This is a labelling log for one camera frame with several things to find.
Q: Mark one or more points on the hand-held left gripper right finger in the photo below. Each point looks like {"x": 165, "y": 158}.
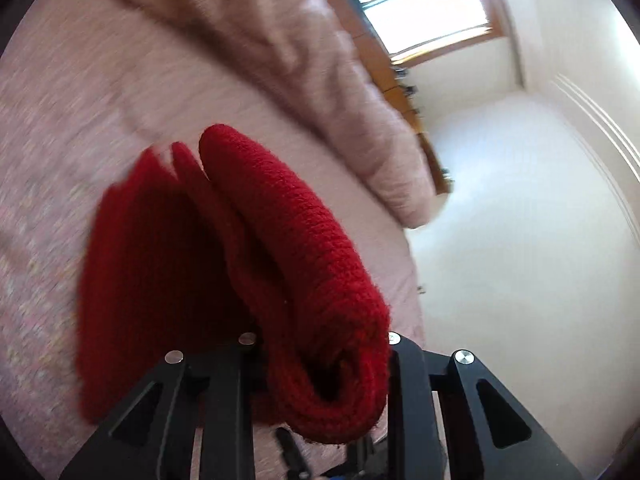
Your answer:
{"x": 405, "y": 362}

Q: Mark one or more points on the wooden window ledge cabinet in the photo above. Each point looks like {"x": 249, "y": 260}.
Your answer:
{"x": 380, "y": 55}

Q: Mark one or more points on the red knitted cardigan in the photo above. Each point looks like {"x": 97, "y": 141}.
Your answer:
{"x": 300, "y": 240}

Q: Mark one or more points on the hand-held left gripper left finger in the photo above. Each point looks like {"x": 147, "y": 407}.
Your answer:
{"x": 235, "y": 362}

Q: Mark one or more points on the bed with floral sheet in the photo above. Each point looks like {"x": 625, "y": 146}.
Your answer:
{"x": 75, "y": 85}

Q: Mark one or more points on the bright window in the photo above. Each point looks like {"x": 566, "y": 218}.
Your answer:
{"x": 425, "y": 10}

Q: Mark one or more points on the small black device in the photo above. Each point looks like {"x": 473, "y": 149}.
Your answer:
{"x": 400, "y": 70}
{"x": 410, "y": 89}

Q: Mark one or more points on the pink floral quilt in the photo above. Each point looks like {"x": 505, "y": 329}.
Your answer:
{"x": 325, "y": 85}

